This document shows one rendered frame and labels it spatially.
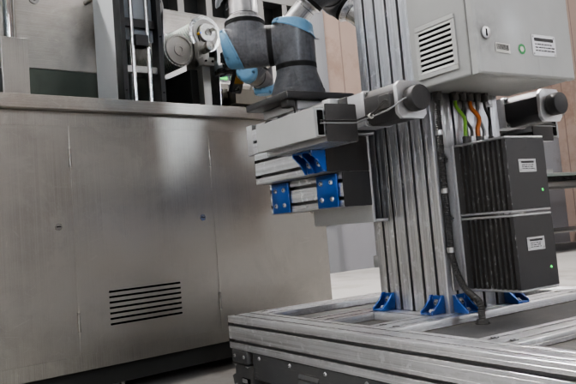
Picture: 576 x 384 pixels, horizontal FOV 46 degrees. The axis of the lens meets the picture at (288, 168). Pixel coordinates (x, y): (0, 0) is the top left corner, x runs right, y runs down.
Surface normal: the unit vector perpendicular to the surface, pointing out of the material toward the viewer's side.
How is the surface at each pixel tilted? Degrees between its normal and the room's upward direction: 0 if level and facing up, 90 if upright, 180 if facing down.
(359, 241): 90
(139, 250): 90
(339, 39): 90
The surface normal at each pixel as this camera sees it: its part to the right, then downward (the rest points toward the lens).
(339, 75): 0.53, -0.11
